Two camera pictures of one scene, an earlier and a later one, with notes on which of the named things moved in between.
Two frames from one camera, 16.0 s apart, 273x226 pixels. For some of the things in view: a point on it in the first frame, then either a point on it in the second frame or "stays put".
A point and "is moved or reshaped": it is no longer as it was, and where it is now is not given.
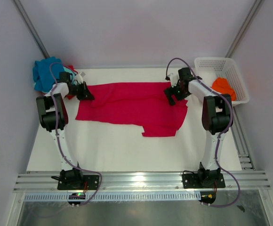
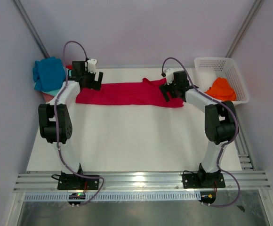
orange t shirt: x=220 y=85 stays put
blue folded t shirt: x=46 y=72 stays put
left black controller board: x=76 y=196 stays put
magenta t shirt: x=143 y=104 is moved or reshaped
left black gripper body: x=77 y=90 -> x=89 y=80
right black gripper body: x=181 y=94 stays put
